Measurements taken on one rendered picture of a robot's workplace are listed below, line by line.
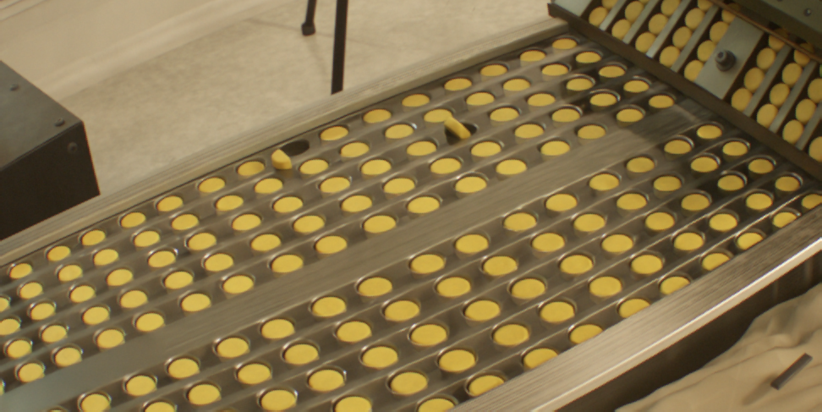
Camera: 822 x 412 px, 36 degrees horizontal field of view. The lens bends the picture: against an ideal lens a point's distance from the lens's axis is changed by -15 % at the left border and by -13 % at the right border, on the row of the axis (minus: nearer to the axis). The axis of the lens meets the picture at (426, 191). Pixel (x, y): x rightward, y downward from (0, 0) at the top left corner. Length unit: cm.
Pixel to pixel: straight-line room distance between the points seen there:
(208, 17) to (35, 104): 206
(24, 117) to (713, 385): 73
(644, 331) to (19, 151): 62
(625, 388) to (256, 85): 236
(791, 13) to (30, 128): 64
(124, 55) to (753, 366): 270
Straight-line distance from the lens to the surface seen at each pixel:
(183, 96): 279
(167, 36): 305
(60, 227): 55
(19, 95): 106
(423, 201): 52
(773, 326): 41
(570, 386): 42
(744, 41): 57
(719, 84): 57
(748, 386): 38
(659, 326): 44
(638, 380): 44
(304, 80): 274
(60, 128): 98
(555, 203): 51
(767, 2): 54
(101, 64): 301
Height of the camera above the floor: 123
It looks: 32 degrees down
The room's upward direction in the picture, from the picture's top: 8 degrees counter-clockwise
